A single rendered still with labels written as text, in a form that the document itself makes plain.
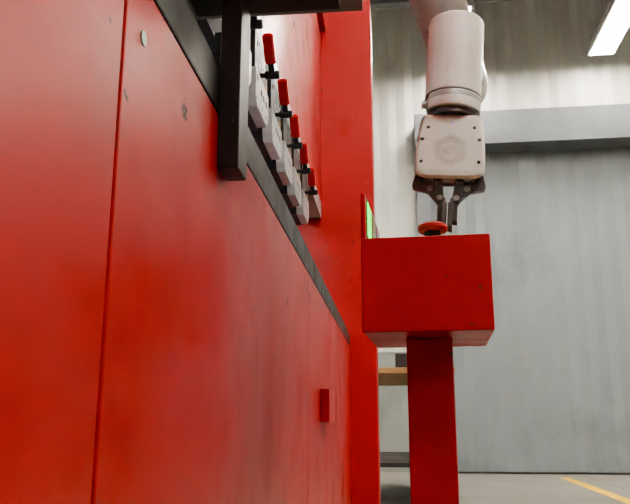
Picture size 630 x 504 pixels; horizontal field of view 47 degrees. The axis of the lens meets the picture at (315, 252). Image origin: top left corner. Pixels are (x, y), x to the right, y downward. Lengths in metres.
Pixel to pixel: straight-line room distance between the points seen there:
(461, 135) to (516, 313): 7.32
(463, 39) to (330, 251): 1.81
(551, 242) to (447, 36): 7.51
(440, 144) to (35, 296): 0.83
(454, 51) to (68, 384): 0.88
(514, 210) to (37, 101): 8.36
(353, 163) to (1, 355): 2.69
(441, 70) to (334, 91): 1.98
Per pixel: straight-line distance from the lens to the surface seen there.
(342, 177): 2.94
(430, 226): 0.96
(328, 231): 2.88
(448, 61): 1.13
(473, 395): 8.25
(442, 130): 1.09
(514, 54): 9.41
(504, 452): 8.28
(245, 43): 0.73
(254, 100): 1.50
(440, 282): 0.91
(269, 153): 1.75
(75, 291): 0.37
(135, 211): 0.45
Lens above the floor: 0.55
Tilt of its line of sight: 13 degrees up
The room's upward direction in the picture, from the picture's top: straight up
